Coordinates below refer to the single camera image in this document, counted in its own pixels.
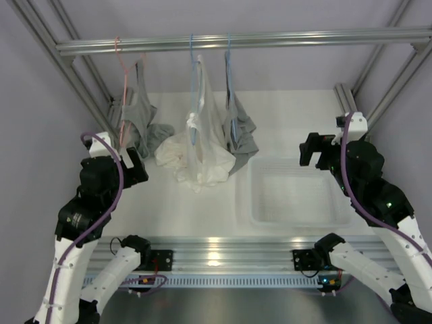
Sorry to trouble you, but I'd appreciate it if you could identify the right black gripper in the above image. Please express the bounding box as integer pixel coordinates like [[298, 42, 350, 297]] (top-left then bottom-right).
[[299, 133, 356, 197]]

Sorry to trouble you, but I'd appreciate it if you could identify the white tank top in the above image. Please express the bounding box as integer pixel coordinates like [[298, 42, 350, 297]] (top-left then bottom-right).
[[155, 55, 236, 193]]

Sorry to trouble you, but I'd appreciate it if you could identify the blue wire hanger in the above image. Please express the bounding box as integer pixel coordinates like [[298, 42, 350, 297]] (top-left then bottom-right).
[[225, 33, 237, 142], [187, 34, 203, 146]]

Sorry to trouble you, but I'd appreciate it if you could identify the pink wire hanger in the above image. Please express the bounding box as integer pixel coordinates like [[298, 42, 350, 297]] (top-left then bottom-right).
[[114, 36, 152, 150]]

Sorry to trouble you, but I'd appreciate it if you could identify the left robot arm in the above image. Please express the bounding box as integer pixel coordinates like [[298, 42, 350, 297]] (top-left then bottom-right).
[[29, 148, 153, 323]]

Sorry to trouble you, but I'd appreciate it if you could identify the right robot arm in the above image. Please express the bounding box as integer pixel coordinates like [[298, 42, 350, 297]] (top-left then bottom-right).
[[293, 133, 431, 323]]

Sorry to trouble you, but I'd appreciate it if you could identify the dark grey tank top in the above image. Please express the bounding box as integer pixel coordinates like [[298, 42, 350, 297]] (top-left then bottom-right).
[[223, 71, 259, 176]]

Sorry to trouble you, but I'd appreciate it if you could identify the white plastic basket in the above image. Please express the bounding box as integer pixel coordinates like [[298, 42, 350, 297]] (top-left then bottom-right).
[[234, 156, 353, 231]]

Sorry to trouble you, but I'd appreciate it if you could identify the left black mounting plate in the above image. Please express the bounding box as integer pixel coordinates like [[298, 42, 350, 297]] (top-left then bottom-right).
[[147, 250, 173, 273]]

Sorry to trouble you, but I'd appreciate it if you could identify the black mounting plate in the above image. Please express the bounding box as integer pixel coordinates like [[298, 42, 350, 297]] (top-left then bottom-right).
[[292, 249, 321, 271], [147, 250, 173, 273]]

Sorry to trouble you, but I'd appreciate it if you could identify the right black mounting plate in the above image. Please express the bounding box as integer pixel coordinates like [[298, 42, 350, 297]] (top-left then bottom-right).
[[292, 249, 321, 271]]

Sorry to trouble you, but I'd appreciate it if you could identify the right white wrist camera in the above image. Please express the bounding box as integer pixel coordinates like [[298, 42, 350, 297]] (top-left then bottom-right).
[[331, 111, 368, 146]]

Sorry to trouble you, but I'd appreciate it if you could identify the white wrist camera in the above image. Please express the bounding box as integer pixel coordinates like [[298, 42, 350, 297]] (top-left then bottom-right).
[[331, 111, 368, 146], [80, 132, 134, 169]]

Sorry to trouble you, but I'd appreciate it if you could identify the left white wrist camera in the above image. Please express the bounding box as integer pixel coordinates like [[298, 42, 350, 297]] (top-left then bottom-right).
[[80, 132, 134, 169]]

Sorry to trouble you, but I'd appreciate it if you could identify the aluminium frame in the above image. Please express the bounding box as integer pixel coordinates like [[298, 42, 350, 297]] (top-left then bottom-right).
[[1, 1, 431, 116]]

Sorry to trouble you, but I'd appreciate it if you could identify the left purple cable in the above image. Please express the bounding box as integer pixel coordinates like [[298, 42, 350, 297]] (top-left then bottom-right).
[[43, 131, 169, 324]]

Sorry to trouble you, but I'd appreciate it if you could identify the purple cable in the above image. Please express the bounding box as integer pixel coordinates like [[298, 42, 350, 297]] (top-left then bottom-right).
[[43, 131, 169, 324], [303, 113, 432, 306]]

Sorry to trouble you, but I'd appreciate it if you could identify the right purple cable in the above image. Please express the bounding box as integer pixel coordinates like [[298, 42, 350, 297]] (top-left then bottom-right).
[[303, 113, 432, 306]]

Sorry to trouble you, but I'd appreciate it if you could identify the white slotted cable duct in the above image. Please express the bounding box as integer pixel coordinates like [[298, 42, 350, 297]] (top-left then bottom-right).
[[82, 273, 342, 290]]

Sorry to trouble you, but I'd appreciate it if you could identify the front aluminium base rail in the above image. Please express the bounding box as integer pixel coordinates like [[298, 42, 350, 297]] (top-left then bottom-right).
[[87, 236, 401, 275]]

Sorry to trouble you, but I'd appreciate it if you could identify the aluminium hanging rail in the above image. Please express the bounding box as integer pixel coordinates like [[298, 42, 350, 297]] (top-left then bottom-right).
[[55, 26, 431, 57]]

